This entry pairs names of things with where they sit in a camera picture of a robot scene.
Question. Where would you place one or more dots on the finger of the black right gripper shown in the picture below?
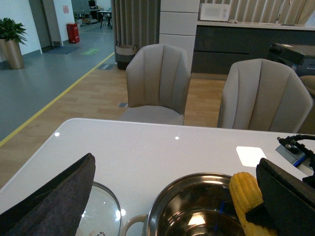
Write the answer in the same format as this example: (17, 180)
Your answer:
(263, 216)

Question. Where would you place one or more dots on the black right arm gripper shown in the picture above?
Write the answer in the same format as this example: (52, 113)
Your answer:
(298, 155)

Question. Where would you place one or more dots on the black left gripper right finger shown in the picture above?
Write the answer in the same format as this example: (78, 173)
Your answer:
(289, 201)

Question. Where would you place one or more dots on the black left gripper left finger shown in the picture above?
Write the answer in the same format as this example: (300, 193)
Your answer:
(54, 209)

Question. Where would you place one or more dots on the yellow corn cob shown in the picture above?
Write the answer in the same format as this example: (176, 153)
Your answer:
(246, 195)

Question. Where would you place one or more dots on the glass pot lid gold knob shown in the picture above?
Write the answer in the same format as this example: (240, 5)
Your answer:
(102, 215)

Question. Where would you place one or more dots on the gold plant pot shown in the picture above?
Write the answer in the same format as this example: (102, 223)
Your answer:
(12, 53)

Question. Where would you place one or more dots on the right beige upholstered chair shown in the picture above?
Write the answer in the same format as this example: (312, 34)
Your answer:
(262, 95)

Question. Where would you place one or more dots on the beige upholstered chair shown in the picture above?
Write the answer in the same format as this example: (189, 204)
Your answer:
(262, 95)
(158, 80)

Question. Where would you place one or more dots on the dark kitchen counter cabinet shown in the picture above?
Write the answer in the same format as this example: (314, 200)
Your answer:
(218, 44)

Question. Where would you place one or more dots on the blue floor mat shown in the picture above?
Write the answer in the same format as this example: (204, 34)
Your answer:
(63, 50)

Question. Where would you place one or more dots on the left beige upholstered chair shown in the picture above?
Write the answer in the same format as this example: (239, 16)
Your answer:
(158, 80)

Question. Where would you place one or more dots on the white microwave oven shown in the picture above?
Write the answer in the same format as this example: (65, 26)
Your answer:
(214, 12)

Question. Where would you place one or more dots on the striped woven basket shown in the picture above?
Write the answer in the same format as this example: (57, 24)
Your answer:
(124, 54)

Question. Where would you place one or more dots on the red cabinet box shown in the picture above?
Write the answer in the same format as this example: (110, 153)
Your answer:
(73, 33)

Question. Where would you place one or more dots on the white drawer column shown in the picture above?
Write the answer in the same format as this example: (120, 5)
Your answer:
(178, 22)

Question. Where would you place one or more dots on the green potted plant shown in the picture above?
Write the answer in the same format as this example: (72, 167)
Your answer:
(10, 30)

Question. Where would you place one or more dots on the distant black folding table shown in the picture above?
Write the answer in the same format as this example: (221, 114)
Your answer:
(105, 17)

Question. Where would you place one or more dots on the beige ribbed curtain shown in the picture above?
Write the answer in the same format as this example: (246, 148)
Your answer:
(136, 22)

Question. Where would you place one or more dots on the stainless steel pot beige handles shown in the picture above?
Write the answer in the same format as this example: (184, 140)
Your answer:
(194, 205)

